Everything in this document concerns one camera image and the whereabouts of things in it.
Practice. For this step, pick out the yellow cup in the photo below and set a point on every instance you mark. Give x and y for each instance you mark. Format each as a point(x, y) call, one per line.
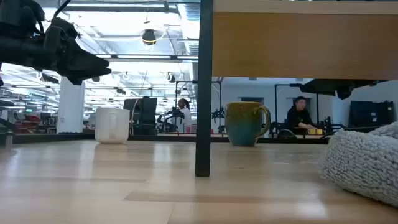
point(311, 131)
point(319, 131)

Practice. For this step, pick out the small grey metal post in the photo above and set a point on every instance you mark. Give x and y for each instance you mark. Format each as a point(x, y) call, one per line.
point(8, 139)

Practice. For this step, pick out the dark wall screen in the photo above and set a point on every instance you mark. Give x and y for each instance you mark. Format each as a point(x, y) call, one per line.
point(371, 113)

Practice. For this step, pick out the black metal frame stand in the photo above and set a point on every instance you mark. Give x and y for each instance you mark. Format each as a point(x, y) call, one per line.
point(275, 102)
point(186, 81)

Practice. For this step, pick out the person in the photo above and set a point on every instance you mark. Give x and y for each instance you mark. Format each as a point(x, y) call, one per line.
point(186, 116)
point(298, 116)

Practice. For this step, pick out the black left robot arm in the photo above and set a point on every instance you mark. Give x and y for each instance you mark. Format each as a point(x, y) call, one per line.
point(18, 51)

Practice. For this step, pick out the black ceiling dome device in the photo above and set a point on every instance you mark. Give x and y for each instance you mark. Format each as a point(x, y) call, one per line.
point(149, 36)

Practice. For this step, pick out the black background robot arm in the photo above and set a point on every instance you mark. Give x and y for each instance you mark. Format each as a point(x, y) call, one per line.
point(218, 116)
point(278, 129)
point(169, 121)

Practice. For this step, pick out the black shelf leg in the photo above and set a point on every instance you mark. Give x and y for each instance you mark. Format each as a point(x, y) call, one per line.
point(203, 93)

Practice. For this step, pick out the black aluminium table frame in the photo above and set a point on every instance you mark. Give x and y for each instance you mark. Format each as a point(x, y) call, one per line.
point(168, 138)

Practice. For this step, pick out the dark background monitor on stand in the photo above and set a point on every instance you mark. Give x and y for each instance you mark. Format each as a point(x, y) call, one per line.
point(143, 112)

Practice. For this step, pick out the grey terry cloth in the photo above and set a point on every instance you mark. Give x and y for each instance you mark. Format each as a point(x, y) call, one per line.
point(363, 161)

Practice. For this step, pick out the white ceramic mug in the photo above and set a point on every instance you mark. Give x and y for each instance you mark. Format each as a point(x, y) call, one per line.
point(112, 126)

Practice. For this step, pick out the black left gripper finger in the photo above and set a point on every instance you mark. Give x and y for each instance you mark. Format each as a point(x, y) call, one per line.
point(87, 62)
point(76, 79)

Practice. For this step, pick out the long ceiling light fixture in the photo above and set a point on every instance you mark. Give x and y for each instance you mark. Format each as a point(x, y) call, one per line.
point(146, 57)

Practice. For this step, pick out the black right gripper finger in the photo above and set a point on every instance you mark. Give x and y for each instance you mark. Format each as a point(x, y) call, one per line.
point(317, 87)

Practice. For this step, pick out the green and yellow glazed mug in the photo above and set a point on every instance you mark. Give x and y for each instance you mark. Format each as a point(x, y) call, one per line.
point(244, 124)

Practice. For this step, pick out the white pillar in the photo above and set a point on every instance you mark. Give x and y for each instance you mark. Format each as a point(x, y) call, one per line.
point(71, 109)

